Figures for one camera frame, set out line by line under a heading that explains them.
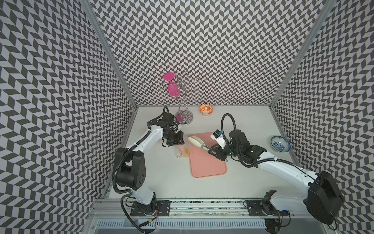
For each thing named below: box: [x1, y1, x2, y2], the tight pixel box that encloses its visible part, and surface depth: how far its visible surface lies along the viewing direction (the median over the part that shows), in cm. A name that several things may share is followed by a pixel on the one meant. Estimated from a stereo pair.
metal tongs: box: [187, 135, 211, 151], surface depth 82 cm
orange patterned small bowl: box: [199, 103, 214, 117], surface depth 114 cm
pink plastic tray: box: [188, 131, 227, 178], surface depth 86 cm
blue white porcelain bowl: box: [270, 135, 291, 153], surface depth 95 cm
